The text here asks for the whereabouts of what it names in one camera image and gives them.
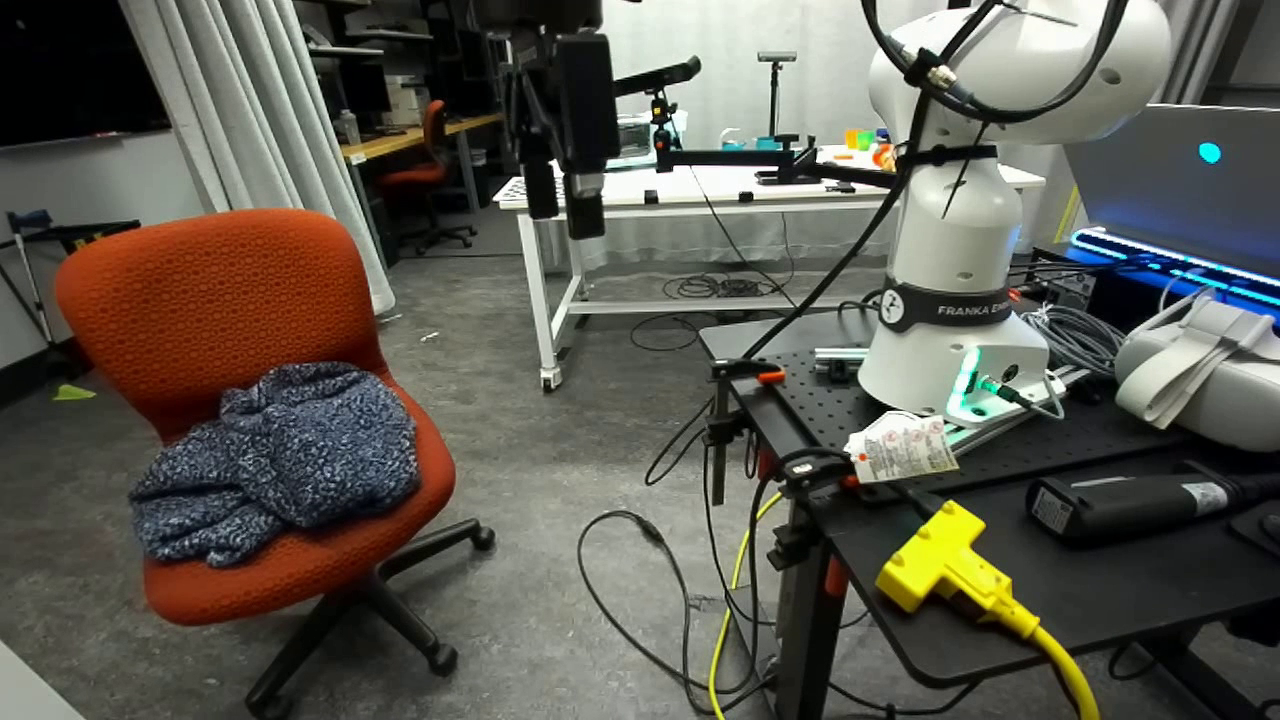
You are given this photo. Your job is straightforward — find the black stereo camera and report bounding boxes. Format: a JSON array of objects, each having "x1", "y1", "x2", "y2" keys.
[{"x1": 606, "y1": 51, "x2": 707, "y2": 99}]

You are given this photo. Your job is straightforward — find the black table clamp red handle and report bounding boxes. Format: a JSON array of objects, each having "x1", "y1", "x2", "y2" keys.
[{"x1": 699, "y1": 355, "x2": 793, "y2": 513}]

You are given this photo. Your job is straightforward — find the black handheld device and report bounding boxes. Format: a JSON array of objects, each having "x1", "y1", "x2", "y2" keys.
[{"x1": 1019, "y1": 464, "x2": 1280, "y2": 546}]

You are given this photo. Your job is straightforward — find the blue knit sweater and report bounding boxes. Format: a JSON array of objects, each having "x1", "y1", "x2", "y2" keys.
[{"x1": 129, "y1": 360, "x2": 423, "y2": 571}]

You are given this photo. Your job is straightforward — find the grey cable bundle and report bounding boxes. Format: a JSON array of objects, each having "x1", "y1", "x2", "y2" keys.
[{"x1": 1018, "y1": 296, "x2": 1132, "y2": 393}]

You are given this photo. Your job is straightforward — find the black post with teal base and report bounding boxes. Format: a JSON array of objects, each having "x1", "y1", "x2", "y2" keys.
[{"x1": 754, "y1": 46, "x2": 806, "y2": 151}]

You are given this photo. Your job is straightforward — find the red desk chair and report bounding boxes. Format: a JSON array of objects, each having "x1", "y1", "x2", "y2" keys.
[{"x1": 376, "y1": 94, "x2": 480, "y2": 254}]

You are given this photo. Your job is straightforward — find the yellow power plug with cord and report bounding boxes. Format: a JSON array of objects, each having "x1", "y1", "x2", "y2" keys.
[{"x1": 872, "y1": 494, "x2": 1105, "y2": 720}]

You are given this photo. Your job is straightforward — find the black floor cable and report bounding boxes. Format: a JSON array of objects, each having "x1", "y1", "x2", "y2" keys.
[{"x1": 574, "y1": 508, "x2": 806, "y2": 716}]

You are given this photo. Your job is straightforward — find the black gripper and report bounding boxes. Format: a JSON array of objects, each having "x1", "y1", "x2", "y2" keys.
[{"x1": 513, "y1": 25, "x2": 625, "y2": 243}]

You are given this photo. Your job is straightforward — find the small white box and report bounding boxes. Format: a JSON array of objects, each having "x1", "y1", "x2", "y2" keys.
[{"x1": 614, "y1": 117, "x2": 658, "y2": 172}]

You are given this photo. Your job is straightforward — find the white grey VR headset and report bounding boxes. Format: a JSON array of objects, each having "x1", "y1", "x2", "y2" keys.
[{"x1": 1114, "y1": 290, "x2": 1280, "y2": 456}]

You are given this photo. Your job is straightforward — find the white metal table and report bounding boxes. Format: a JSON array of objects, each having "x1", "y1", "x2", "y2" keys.
[{"x1": 491, "y1": 156, "x2": 896, "y2": 394}]

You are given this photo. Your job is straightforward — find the black robot table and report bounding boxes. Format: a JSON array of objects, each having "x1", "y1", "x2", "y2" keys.
[{"x1": 698, "y1": 310, "x2": 1280, "y2": 720}]

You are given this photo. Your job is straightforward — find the wooden desk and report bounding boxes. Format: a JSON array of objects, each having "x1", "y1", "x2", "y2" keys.
[{"x1": 337, "y1": 108, "x2": 518, "y2": 172}]

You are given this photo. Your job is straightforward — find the cluttered storage shelf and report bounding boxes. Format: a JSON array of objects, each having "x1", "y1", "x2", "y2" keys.
[{"x1": 293, "y1": 0, "x2": 507, "y2": 136}]

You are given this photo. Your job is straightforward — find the colourful toy blocks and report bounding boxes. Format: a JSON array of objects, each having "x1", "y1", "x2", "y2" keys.
[{"x1": 839, "y1": 123, "x2": 900, "y2": 159}]

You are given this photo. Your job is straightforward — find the laptop with blue glow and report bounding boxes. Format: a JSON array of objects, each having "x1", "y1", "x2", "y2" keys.
[{"x1": 1060, "y1": 99, "x2": 1280, "y2": 316}]

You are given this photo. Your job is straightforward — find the black wall screen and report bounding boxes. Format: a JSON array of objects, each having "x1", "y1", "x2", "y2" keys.
[{"x1": 0, "y1": 0, "x2": 176, "y2": 151}]

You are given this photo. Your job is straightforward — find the orange office chair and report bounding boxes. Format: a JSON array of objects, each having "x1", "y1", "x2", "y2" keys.
[{"x1": 54, "y1": 203, "x2": 499, "y2": 716}]

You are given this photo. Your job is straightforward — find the white countertop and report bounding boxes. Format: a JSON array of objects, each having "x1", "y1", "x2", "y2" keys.
[{"x1": 0, "y1": 634, "x2": 88, "y2": 720}]

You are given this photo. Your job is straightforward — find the white printed label packet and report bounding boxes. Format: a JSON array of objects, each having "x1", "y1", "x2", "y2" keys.
[{"x1": 839, "y1": 408, "x2": 964, "y2": 487}]

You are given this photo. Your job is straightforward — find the black folding stand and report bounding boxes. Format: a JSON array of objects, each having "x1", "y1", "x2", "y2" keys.
[{"x1": 0, "y1": 208, "x2": 143, "y2": 355}]

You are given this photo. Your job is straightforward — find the thin yellow cable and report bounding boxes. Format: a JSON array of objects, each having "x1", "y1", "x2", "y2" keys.
[{"x1": 705, "y1": 485, "x2": 793, "y2": 720}]

